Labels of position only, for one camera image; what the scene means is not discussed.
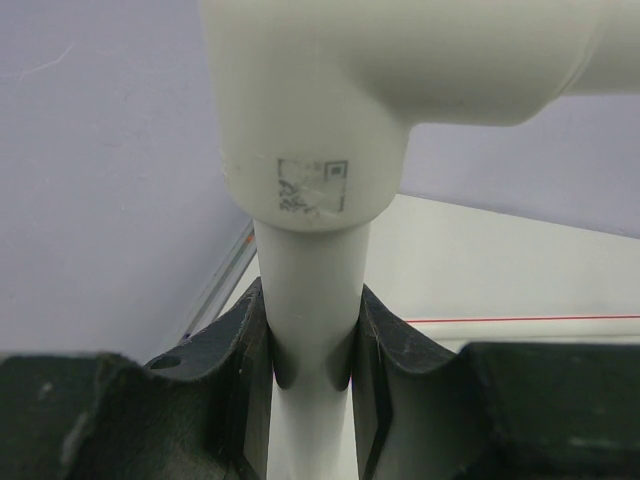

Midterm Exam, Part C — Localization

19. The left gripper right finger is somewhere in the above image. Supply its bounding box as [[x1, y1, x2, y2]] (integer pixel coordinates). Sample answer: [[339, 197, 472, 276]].
[[352, 290, 639, 479]]

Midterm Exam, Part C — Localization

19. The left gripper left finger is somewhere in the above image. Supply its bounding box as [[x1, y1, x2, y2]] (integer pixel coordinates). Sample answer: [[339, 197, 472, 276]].
[[1, 282, 273, 479]]

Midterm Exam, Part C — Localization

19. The left aluminium frame post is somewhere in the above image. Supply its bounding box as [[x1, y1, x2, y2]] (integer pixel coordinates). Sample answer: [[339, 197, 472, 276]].
[[180, 220, 256, 343]]

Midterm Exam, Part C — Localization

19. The white PVC pipe frame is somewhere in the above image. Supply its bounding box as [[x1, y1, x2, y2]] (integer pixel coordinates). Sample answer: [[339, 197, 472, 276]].
[[200, 1, 639, 479]]

